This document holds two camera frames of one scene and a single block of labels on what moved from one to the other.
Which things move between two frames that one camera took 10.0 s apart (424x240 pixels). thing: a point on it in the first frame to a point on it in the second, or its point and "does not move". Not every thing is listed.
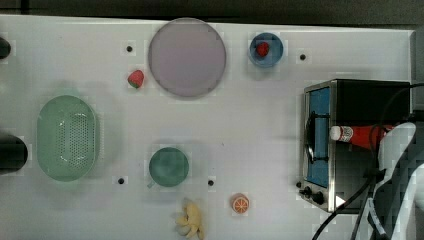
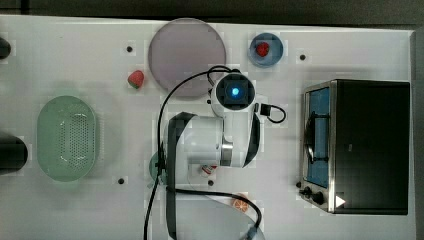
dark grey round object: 5,48 does not move
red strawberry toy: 136,78 does not move
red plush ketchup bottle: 370,136 to 208,168
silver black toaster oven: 338,176 does not move
